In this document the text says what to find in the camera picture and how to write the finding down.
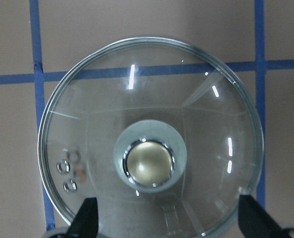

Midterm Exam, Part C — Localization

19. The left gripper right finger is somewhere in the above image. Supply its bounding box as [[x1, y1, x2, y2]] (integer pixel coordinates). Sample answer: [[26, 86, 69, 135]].
[[238, 195, 289, 238]]

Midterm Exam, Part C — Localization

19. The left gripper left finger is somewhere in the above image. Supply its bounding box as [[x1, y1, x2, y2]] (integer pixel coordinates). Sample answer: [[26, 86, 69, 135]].
[[65, 197, 98, 238]]

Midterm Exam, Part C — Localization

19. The glass pot lid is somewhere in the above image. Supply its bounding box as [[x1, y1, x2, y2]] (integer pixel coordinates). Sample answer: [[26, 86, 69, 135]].
[[38, 37, 264, 238]]

